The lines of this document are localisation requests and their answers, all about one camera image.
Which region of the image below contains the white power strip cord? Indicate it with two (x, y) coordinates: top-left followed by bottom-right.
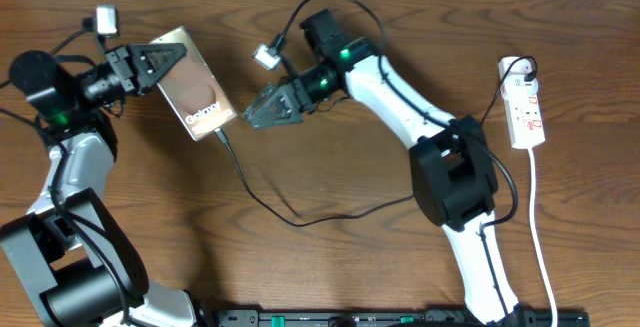
(527, 147), (560, 327)

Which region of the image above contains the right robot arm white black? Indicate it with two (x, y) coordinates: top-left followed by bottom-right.
(243, 10), (519, 324)

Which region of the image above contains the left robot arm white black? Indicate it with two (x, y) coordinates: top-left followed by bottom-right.
(1, 43), (209, 326)

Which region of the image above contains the black charging cable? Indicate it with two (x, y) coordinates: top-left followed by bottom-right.
(214, 54), (539, 229)

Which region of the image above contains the white power strip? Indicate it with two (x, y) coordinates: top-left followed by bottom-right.
(498, 56), (545, 150)

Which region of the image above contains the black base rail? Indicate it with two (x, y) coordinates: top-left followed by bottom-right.
(217, 308), (591, 327)

